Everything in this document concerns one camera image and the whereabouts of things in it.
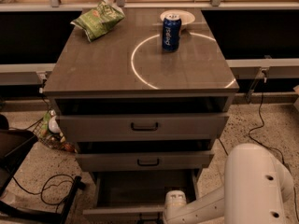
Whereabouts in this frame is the grey bottom drawer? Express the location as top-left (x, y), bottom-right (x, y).
top-left (83, 170), bottom-right (198, 224)

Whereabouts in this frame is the grey drawer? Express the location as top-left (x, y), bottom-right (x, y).
top-left (76, 151), bottom-right (214, 172)
top-left (57, 113), bottom-right (228, 142)
top-left (83, 170), bottom-right (198, 224)

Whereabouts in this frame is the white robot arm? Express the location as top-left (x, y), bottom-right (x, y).
top-left (163, 143), bottom-right (294, 224)

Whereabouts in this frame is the grey three-drawer cabinet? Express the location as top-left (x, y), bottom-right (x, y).
top-left (43, 7), bottom-right (240, 179)

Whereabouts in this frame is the grey top drawer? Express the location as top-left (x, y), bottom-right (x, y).
top-left (57, 113), bottom-right (228, 142)

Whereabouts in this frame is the grey middle drawer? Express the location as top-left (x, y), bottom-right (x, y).
top-left (76, 151), bottom-right (214, 172)

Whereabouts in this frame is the blue Pepsi can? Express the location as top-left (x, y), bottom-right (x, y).
top-left (162, 13), bottom-right (181, 52)

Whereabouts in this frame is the white bowl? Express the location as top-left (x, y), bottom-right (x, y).
top-left (160, 9), bottom-right (195, 30)

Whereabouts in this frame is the green chip bag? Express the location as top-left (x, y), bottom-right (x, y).
top-left (71, 0), bottom-right (125, 42)

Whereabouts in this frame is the wire basket with items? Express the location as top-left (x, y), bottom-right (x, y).
top-left (34, 109), bottom-right (76, 153)

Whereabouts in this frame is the black power cable with adapter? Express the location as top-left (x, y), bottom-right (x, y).
top-left (248, 91), bottom-right (299, 224)

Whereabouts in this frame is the black cable left floor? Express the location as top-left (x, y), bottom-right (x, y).
top-left (11, 174), bottom-right (77, 214)

